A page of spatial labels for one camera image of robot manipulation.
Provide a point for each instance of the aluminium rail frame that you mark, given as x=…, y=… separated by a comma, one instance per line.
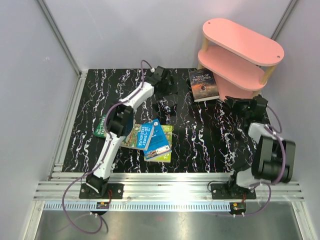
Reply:
x=187, y=186

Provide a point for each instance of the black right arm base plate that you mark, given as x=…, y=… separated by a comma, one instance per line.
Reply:
x=222, y=191

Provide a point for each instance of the pink three-tier shelf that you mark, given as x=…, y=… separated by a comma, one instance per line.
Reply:
x=240, y=59

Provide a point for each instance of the lime green book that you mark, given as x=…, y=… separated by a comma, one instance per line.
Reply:
x=168, y=133

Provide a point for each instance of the Tale of Two Cities book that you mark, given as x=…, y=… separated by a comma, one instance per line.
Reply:
x=203, y=85

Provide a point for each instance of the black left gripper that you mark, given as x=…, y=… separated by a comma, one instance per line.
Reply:
x=170, y=90

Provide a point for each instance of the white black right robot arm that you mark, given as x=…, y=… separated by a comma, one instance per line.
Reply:
x=273, y=161

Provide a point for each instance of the white slotted cable duct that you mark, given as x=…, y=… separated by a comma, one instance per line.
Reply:
x=208, y=206

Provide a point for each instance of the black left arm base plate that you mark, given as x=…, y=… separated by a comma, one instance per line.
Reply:
x=114, y=190

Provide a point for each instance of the right corner aluminium post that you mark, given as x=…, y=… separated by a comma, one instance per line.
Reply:
x=284, y=18

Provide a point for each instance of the green 104-Storey Treehouse book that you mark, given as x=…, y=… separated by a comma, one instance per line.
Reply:
x=100, y=130

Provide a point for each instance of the left corner aluminium post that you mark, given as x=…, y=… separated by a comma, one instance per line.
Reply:
x=58, y=35

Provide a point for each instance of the black marble pattern mat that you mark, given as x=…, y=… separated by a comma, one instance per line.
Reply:
x=206, y=138

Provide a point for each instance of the blue 26-Storey Treehouse book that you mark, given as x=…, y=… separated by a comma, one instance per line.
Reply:
x=140, y=137

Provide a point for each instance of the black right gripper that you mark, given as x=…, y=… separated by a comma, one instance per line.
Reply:
x=234, y=103

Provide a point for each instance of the corner aluminium post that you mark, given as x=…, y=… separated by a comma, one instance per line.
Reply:
x=58, y=35
x=284, y=18

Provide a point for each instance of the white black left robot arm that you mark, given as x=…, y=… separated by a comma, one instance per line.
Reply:
x=119, y=122

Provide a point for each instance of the blue back-cover book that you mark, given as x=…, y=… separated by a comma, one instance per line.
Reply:
x=157, y=145

